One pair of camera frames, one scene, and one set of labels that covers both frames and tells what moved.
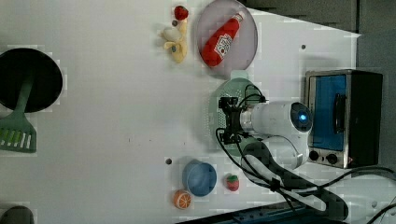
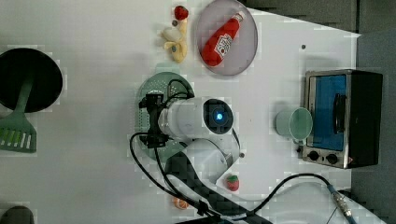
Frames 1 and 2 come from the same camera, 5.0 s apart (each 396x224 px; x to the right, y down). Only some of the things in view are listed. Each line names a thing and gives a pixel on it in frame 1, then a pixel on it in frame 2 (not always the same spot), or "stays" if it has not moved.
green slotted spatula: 17,133 stays
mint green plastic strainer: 241,88 -> 174,87
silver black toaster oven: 346,125 stays
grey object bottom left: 18,215 stays
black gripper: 233,120 -> 152,103
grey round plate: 244,45 stays
